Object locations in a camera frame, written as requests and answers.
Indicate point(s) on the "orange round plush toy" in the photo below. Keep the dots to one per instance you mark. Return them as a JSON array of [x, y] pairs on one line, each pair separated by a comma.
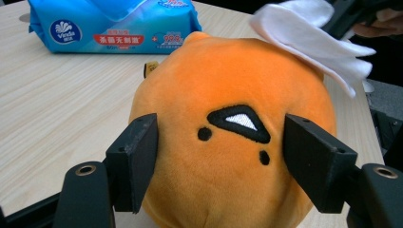
[[228, 79]]

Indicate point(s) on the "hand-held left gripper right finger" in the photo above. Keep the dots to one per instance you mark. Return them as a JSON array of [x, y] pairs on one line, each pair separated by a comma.
[[320, 164]]

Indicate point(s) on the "white round dish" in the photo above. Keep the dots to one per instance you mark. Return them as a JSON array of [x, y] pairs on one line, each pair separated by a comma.
[[368, 85]]

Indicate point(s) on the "white wet wipe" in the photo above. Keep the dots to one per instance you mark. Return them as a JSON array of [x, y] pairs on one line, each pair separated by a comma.
[[304, 41]]

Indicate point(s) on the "blue wet wipes pack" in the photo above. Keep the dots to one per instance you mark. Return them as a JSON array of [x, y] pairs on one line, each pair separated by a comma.
[[126, 28]]

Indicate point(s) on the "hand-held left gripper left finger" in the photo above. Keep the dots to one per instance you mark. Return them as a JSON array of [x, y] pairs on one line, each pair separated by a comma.
[[134, 161]]

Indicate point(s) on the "black stand base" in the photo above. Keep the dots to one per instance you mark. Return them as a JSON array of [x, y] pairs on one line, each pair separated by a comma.
[[388, 133]]

